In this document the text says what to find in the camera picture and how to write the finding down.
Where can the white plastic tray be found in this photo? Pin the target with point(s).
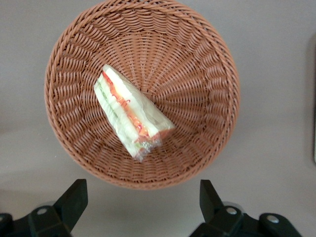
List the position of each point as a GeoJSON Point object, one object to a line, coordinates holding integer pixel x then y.
{"type": "Point", "coordinates": [313, 98]}

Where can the brown woven wicker basket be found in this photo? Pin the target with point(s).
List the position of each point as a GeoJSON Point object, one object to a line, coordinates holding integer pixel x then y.
{"type": "Point", "coordinates": [187, 98]}

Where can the plastic-wrapped triangle sandwich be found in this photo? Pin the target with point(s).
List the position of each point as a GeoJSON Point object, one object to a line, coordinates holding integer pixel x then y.
{"type": "Point", "coordinates": [126, 108]}

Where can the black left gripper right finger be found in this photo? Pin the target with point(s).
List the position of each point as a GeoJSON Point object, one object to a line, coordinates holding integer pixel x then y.
{"type": "Point", "coordinates": [212, 205]}

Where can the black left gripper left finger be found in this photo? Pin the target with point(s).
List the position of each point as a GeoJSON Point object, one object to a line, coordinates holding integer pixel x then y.
{"type": "Point", "coordinates": [71, 202]}

